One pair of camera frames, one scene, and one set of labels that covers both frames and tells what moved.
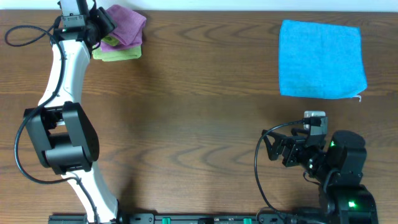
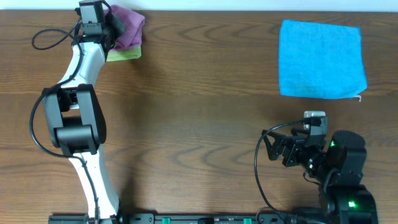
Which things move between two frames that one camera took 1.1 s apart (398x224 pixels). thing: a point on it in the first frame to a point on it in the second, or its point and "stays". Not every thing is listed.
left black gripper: x=104 y=20 to x=112 y=23
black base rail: x=199 y=218 stays
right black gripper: x=288 y=150 stays
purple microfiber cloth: x=129 y=28 stays
